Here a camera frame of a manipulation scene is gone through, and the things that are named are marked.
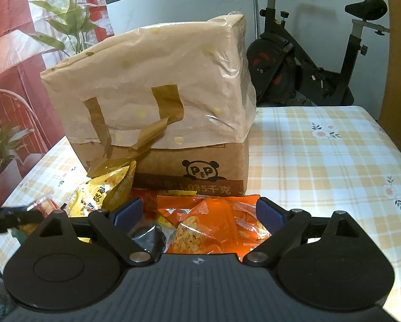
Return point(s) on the checked floral tablecloth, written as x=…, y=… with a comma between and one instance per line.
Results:
x=321, y=161

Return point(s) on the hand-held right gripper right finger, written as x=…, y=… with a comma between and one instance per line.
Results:
x=269, y=216

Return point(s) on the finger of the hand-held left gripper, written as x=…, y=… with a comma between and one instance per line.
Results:
x=1, y=228
x=16, y=214

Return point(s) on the red-orange snack packet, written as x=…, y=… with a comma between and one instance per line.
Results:
x=147, y=199

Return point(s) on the red printed curtain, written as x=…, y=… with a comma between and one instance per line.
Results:
x=16, y=73

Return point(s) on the plastic-wrapped cardboard box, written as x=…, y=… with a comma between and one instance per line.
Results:
x=153, y=100

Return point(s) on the orange snack packet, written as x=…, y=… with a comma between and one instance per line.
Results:
x=214, y=221

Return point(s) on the brown wooden door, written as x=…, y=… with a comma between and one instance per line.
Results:
x=398, y=73

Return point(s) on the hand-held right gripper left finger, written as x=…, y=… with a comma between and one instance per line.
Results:
x=128, y=213

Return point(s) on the black exercise bike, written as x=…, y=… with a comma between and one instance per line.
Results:
x=287, y=70

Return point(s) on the yellow snack packet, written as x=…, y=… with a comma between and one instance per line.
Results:
x=96, y=191

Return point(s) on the clear red-edged snack packet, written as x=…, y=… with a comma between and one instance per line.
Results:
x=41, y=208

